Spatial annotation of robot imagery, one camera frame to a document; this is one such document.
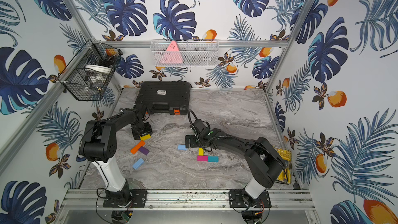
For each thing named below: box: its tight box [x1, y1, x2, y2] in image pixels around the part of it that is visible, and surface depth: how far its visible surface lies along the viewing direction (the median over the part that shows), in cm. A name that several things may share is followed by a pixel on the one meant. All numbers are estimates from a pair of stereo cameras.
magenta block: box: [196, 155, 208, 162], surface depth 90 cm
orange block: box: [130, 140, 146, 155], surface depth 94 cm
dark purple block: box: [137, 146, 150, 156], surface depth 92 cm
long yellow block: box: [198, 147, 204, 157], surface depth 91 cm
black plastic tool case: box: [136, 80, 192, 116], surface depth 111 cm
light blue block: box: [132, 157, 145, 170], surface depth 87 cm
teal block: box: [207, 156, 220, 163], surface depth 90 cm
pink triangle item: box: [163, 40, 183, 64], surface depth 92 cm
